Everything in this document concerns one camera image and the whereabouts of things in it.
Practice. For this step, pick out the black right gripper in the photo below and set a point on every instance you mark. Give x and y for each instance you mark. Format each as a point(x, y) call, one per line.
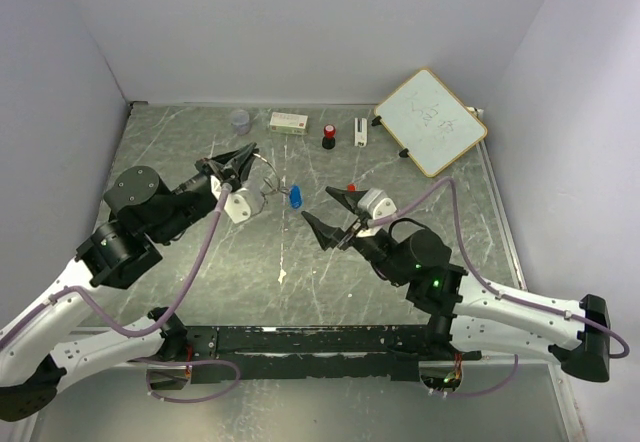
point(330, 235)

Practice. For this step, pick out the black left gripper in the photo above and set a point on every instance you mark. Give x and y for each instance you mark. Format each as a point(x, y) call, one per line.
point(222, 165)

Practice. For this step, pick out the large metal keyring with clips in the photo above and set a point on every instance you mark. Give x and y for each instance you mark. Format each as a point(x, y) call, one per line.
point(273, 183)

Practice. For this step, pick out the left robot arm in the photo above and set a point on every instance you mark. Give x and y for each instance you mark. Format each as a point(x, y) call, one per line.
point(65, 336)

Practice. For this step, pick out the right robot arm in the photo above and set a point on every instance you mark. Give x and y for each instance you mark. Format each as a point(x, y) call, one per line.
point(467, 312)

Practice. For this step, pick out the clear jar of paperclips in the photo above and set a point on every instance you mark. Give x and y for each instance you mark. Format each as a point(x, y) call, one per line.
point(240, 122)

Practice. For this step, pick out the green white staple box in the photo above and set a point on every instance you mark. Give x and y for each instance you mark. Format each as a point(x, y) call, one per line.
point(288, 123)

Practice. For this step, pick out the red black stamp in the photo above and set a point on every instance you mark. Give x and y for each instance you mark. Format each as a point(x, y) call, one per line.
point(328, 141)

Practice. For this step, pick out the white stapler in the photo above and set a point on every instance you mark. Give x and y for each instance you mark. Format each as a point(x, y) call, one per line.
point(360, 132)

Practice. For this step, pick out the yellow framed whiteboard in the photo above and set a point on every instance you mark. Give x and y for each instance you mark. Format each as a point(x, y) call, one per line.
point(429, 122)

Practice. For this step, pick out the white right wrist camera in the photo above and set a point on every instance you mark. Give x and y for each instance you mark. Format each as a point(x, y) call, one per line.
point(376, 204)

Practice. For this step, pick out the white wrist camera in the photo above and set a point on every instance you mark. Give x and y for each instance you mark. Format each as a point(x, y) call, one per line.
point(241, 205)
point(376, 204)

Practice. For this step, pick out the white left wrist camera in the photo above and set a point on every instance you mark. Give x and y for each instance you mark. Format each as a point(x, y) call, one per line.
point(241, 205)

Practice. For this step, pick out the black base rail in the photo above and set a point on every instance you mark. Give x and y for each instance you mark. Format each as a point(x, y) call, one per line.
point(395, 352)

